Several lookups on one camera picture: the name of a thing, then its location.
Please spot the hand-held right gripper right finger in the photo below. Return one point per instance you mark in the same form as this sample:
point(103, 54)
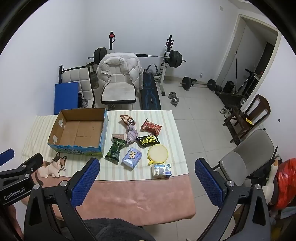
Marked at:
point(208, 183)

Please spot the white blue tissue pack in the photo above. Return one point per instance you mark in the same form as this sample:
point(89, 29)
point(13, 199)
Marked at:
point(161, 171)

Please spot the dark weight bench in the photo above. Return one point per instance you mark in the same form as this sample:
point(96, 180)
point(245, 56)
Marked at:
point(150, 92)

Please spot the grey folding chair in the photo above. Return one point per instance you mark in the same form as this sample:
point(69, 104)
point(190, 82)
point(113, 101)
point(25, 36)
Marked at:
point(252, 148)

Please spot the short barbell black plates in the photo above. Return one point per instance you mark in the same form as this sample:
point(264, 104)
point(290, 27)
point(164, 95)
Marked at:
point(186, 83)

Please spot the cat plush toy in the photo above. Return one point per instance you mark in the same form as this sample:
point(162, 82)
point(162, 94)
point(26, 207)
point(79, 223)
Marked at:
point(52, 168)

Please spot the clear plastic jug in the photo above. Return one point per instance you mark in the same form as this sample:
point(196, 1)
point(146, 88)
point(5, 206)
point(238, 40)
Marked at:
point(93, 77)

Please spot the blue folded mat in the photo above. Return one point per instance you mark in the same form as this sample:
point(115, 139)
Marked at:
point(66, 97)

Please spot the red floral packet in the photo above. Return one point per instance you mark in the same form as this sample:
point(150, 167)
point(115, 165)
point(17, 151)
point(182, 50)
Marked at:
point(151, 127)

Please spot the white door frame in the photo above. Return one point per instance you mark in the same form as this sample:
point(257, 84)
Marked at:
point(233, 46)

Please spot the white shoe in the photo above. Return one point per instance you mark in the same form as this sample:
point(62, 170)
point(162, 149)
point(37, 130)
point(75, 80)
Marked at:
point(227, 113)
point(222, 110)

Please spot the red plastic bag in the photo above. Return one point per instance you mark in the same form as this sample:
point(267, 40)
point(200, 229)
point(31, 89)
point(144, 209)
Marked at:
point(286, 180)

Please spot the orange panda snack packet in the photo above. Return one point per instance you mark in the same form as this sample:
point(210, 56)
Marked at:
point(127, 120)

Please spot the goose plush toy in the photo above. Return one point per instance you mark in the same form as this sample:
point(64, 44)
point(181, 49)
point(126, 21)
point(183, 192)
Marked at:
point(275, 169)

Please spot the cardboard box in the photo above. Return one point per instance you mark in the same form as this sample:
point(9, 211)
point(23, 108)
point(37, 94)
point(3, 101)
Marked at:
point(76, 134)

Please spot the white padded chair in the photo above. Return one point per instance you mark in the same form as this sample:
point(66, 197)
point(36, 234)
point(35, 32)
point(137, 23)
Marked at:
point(118, 92)
point(76, 75)

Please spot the barbell with black plates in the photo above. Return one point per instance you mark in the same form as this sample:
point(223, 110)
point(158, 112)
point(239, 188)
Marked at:
point(148, 55)

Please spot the round yellow sponge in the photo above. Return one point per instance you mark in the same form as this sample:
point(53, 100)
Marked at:
point(158, 154)

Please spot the striped tablecloth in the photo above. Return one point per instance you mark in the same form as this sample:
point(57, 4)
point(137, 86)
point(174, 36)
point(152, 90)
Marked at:
point(115, 172)

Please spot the brown wooden chair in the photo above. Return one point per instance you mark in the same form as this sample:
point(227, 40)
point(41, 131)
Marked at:
point(261, 104)

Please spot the light blue tissue packet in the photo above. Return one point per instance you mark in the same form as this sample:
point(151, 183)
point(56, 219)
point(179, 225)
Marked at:
point(131, 157)

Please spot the black yellow wipes packet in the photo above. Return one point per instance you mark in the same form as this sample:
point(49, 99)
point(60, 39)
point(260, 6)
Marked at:
point(148, 140)

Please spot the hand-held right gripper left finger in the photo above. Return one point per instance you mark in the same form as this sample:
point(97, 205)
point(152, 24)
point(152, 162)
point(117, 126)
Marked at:
point(85, 183)

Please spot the purple socks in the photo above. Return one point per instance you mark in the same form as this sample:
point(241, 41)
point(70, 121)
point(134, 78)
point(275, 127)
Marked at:
point(131, 134)

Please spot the white puffer jacket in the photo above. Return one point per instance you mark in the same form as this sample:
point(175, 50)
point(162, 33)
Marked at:
point(120, 62)

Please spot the green wipes packet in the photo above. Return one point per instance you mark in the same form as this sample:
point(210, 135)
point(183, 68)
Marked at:
point(114, 151)

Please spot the small brown card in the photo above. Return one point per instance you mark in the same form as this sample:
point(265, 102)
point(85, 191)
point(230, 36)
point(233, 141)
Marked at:
point(116, 136)

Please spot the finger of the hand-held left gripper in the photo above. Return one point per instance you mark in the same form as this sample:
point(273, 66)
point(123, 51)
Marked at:
point(7, 155)
point(32, 162)

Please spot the dark fleece clothing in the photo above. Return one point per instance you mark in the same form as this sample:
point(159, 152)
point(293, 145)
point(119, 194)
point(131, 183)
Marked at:
point(120, 229)

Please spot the chrome dumbbell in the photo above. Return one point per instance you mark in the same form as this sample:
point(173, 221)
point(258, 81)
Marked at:
point(172, 95)
point(175, 102)

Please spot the pink cloth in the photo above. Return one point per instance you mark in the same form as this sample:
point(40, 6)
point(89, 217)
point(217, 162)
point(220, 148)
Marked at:
point(138, 197)

